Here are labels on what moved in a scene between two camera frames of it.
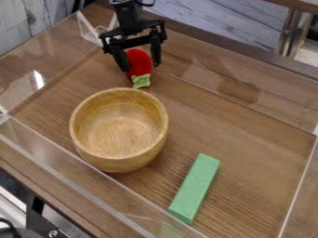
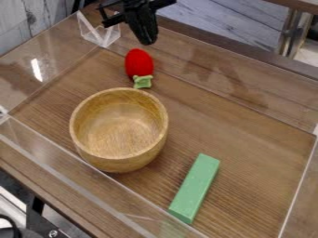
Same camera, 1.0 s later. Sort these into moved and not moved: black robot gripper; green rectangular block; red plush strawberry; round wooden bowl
Moved: black robot gripper
Not moved: red plush strawberry; round wooden bowl; green rectangular block
